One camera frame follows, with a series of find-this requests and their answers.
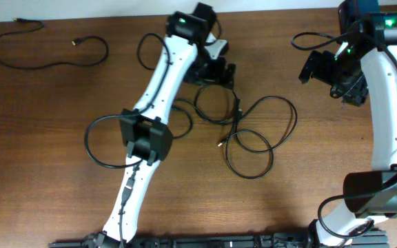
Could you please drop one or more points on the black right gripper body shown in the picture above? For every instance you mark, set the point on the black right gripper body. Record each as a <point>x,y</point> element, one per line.
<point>336,71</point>

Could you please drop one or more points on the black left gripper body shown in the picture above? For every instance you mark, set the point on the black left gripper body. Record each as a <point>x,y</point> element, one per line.
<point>207,69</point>

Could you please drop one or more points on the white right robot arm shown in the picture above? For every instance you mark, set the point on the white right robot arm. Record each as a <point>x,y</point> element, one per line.
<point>363,70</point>

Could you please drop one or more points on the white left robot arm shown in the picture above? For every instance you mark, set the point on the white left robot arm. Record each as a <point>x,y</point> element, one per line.
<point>190,54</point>

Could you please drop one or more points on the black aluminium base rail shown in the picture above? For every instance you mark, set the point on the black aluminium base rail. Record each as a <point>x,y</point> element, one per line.
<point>219,241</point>

